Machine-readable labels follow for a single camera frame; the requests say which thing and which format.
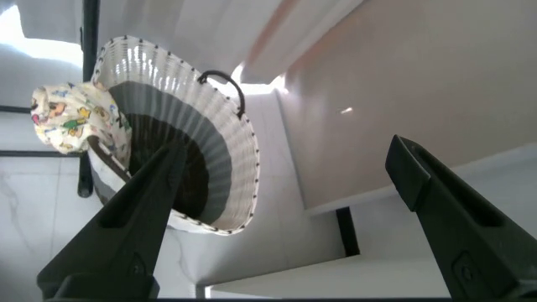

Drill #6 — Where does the black clothes rack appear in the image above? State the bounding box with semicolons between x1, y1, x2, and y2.
0;0;102;199

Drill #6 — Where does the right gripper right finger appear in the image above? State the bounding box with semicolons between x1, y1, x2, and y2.
384;133;537;300

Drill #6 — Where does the cream printed garment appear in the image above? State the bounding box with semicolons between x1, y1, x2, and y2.
29;81;133;169

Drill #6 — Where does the white laundry basket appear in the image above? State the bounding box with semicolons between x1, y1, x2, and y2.
86;35;262;237

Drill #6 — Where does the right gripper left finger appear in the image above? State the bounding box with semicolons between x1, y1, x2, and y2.
36;141;189;300

